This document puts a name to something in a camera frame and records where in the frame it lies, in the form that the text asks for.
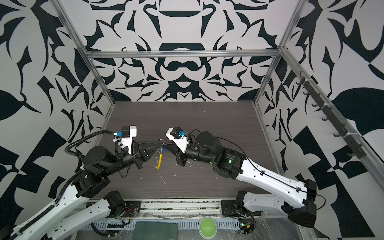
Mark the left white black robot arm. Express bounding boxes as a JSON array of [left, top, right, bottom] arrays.
[[1, 126, 162, 240]]

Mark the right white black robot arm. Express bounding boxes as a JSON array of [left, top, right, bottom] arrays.
[[164, 127, 319, 228]]

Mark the green round button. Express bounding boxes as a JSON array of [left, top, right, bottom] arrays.
[[198, 217, 217, 240]]

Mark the dark green pad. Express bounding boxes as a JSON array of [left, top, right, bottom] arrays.
[[133, 221, 178, 240]]

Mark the small circuit board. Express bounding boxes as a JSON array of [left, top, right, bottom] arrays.
[[239, 219, 256, 235]]

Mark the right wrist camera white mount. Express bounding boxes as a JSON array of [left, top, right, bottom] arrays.
[[166, 127, 190, 153]]

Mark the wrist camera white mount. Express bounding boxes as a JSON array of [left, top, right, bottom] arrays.
[[166, 127, 190, 153], [114, 126, 137, 154]]

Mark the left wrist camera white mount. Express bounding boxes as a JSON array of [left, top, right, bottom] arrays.
[[114, 126, 137, 154]]

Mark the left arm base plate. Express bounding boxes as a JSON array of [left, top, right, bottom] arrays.
[[120, 201, 142, 219]]

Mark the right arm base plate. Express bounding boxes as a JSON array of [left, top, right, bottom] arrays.
[[221, 200, 262, 218]]

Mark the white slotted cable duct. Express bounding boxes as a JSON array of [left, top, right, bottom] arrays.
[[64, 218, 241, 231]]

